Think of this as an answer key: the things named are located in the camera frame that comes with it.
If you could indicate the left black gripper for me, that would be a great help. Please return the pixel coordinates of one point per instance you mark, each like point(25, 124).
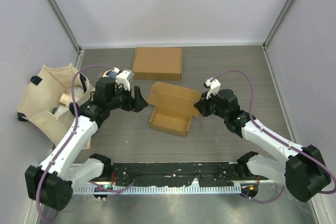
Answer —
point(139, 102)

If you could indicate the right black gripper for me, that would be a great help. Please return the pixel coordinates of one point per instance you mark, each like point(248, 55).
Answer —
point(202, 106)

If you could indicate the large brown cardboard box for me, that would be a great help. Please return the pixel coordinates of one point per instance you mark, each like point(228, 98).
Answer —
point(158, 63)

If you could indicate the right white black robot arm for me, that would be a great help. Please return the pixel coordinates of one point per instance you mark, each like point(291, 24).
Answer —
point(300, 169)

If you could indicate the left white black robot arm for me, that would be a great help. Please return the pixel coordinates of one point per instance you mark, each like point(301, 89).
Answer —
point(53, 181)

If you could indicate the yellow masking tape roll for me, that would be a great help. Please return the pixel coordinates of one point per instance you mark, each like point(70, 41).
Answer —
point(111, 73)

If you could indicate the cardboard tube in bag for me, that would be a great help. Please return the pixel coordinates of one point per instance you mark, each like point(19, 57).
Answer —
point(65, 99)

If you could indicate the beige canvas tote bag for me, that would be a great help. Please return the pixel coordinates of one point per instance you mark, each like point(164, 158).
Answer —
point(41, 102)

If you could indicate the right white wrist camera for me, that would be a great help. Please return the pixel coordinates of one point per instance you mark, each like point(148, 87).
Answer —
point(213, 86)

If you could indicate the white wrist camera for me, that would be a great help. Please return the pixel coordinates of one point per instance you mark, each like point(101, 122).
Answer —
point(123, 79)
point(213, 86)

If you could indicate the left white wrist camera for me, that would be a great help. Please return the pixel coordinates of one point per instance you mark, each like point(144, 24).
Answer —
point(123, 79)

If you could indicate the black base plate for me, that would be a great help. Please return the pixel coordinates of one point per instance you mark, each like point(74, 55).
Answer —
point(208, 174)

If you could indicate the white slotted cable duct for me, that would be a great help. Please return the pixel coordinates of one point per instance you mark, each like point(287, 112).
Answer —
point(194, 188)

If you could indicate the left aluminium frame post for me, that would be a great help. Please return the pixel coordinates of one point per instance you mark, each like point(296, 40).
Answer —
point(64, 24)

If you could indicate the aluminium frame post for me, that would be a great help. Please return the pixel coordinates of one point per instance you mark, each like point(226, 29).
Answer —
point(279, 20)
point(64, 24)

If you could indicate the right aluminium frame post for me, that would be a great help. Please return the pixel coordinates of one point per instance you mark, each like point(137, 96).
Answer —
point(279, 20)

